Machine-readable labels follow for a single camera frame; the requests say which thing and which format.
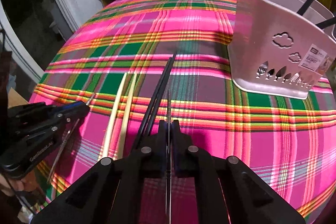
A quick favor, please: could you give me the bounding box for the pale wooden chopstick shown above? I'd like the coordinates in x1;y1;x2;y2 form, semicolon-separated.
102;73;127;157

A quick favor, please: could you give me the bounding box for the pink plaid tablecloth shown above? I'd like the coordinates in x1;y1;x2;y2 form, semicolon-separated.
30;0;335;223

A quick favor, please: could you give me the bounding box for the pink utensil holder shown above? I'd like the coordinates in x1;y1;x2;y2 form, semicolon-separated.
228;0;335;100

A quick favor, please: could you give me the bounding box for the person left hand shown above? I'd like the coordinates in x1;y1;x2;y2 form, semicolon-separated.
0;170;38;196

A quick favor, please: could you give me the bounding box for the black chopstick lone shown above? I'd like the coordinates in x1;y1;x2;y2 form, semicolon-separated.
131;53;177;150

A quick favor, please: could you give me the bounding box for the long black chopstick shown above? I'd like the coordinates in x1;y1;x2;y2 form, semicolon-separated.
47;93;96;184

